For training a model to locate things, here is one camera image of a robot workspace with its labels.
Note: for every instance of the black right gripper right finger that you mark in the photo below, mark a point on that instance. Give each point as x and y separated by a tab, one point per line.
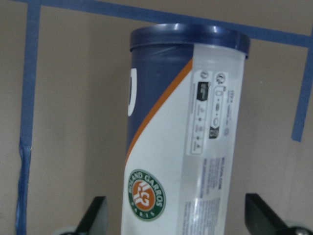
260	219

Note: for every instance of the tennis ball can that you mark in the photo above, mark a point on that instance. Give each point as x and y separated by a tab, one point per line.
185	91

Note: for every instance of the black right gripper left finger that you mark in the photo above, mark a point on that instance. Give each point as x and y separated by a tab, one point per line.
94	221

